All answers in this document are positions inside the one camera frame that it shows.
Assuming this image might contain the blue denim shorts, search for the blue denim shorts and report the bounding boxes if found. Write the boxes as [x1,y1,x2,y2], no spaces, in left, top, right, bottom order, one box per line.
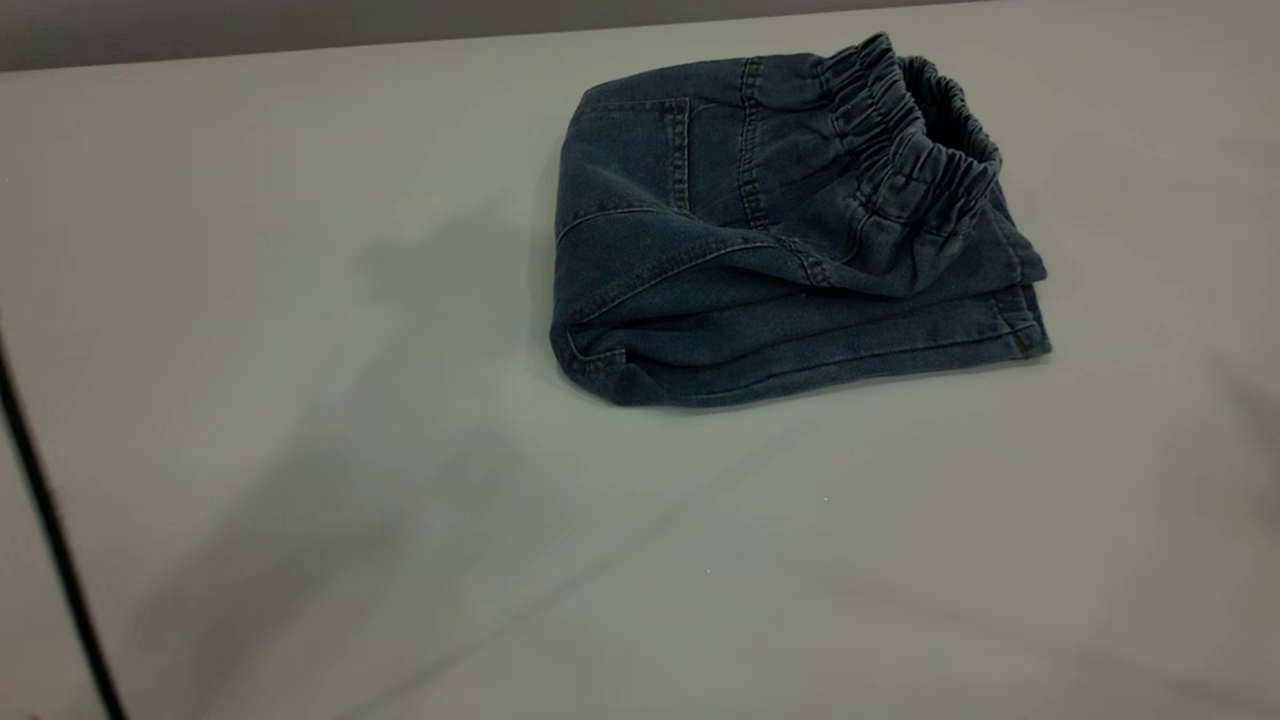
[548,32,1053,409]

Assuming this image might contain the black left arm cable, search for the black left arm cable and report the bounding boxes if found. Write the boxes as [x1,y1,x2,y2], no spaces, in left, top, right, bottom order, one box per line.
[0,325,129,720]

